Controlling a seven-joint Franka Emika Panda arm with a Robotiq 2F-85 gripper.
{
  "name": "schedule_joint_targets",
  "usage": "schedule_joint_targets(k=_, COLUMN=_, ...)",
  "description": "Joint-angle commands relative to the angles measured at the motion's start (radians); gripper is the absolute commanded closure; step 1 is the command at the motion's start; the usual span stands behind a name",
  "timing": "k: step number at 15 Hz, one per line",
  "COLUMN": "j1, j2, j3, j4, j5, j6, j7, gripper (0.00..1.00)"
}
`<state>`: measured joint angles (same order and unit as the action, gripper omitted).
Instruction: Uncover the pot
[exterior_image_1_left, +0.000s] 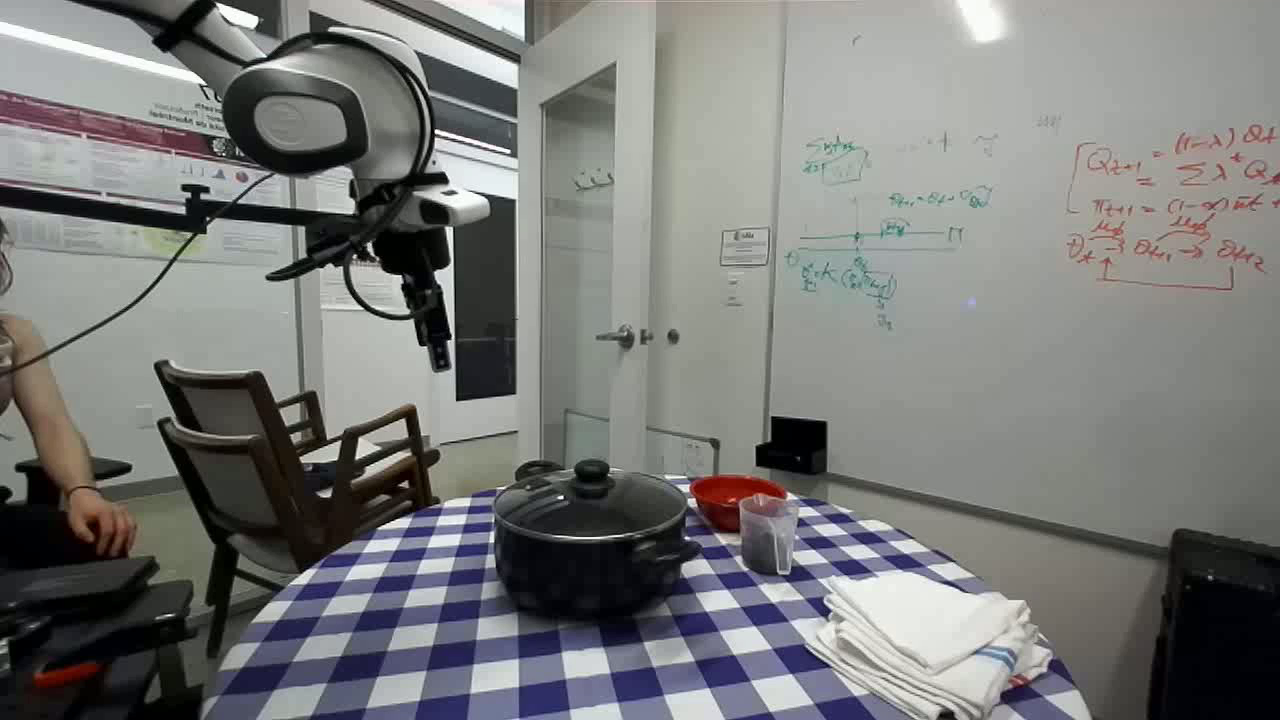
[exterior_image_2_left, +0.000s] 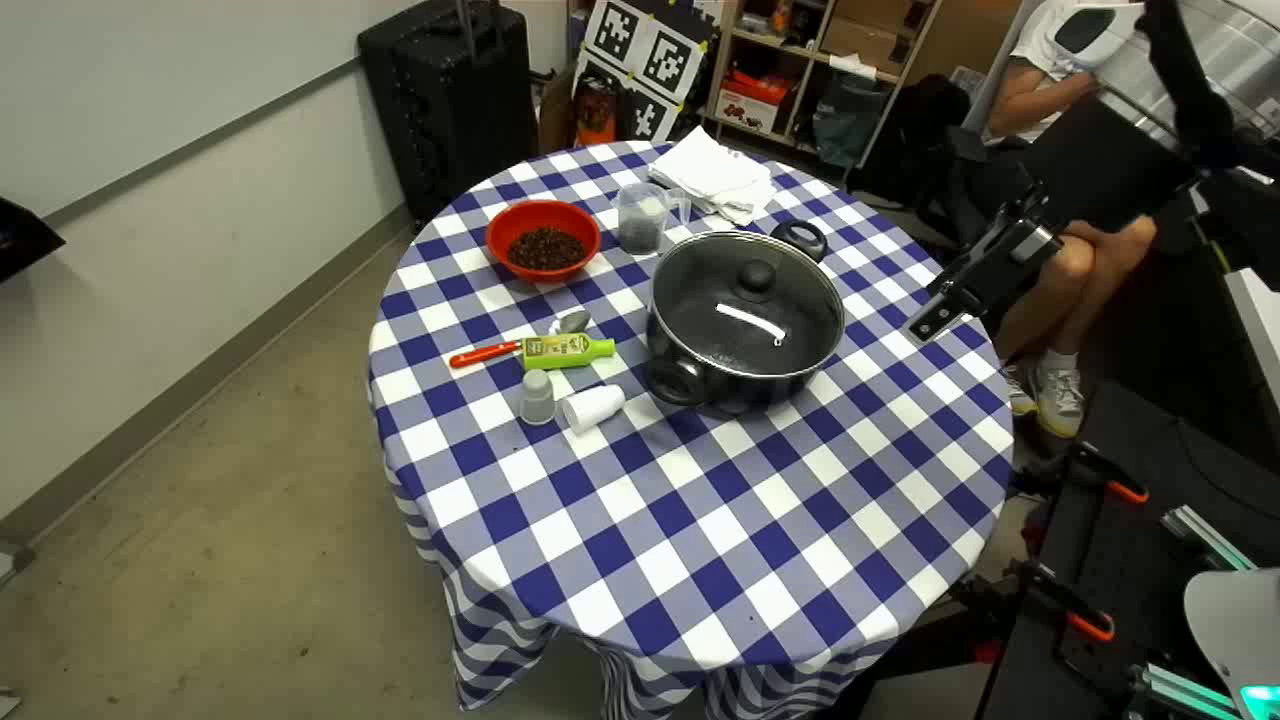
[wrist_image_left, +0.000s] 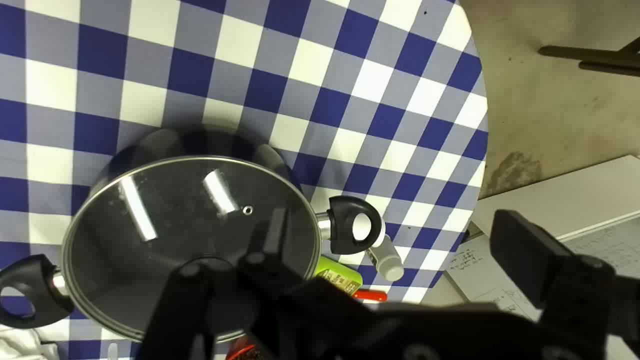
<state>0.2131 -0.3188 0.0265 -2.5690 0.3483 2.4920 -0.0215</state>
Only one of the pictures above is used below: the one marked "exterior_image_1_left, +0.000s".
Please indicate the person forearm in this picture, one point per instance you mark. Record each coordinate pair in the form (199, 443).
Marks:
(47, 413)

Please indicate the blue white checkered tablecloth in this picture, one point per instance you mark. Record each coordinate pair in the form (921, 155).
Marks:
(401, 642)

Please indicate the black camera boom rod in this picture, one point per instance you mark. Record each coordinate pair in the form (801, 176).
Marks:
(132, 211)

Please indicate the wall poster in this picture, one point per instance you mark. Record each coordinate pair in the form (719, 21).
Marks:
(105, 167)

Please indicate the large black case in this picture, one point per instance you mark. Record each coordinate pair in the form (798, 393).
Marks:
(1223, 624)

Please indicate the whiteboard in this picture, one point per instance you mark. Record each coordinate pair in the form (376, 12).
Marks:
(1025, 264)

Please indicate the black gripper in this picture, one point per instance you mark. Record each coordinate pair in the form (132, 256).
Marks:
(410, 248)

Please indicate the small door sign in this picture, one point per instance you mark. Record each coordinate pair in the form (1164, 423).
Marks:
(745, 248)

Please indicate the person in white shirt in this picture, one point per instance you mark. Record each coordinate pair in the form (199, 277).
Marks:
(5, 347)

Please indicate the clear plastic cup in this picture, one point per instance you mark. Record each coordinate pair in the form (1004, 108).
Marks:
(768, 540)

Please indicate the black stool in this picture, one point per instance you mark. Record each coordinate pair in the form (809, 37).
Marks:
(74, 472)

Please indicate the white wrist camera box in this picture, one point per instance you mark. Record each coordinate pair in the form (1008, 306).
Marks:
(448, 211)

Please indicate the white door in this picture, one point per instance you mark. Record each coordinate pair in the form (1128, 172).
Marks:
(713, 241)

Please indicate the wooden armchair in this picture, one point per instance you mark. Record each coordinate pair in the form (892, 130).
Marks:
(255, 494)
(222, 403)

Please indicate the red bowl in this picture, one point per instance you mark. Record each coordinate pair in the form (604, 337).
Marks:
(722, 498)

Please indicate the folded white towel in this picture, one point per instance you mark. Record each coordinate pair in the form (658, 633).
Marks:
(925, 638)

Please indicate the glass pot lid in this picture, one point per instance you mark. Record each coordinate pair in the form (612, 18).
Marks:
(593, 502)

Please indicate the person bare hand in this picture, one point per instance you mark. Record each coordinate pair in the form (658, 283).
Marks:
(105, 520)

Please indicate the black cooking pot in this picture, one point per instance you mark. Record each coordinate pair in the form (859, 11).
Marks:
(585, 571)

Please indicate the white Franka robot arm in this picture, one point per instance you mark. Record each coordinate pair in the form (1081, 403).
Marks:
(327, 114)

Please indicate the small black box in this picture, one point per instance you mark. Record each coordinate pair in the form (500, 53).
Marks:
(794, 447)

